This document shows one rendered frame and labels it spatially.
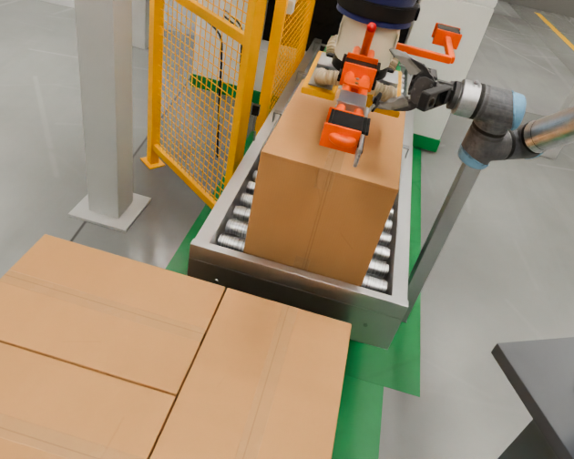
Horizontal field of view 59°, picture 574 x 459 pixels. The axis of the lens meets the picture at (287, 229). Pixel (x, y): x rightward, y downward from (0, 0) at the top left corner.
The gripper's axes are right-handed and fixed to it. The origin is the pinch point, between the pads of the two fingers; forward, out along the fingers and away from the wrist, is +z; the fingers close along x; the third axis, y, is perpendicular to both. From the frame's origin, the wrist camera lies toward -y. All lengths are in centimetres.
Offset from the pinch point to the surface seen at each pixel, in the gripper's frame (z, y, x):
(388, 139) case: -10.1, 23.9, -26.8
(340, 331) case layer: -10, -24, -67
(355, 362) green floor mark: -27, 11, -122
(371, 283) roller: -18, 0, -67
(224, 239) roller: 34, 2, -67
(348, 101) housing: 6.2, -21.9, 1.3
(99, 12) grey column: 105, 58, -23
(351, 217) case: -3.9, -4.8, -39.9
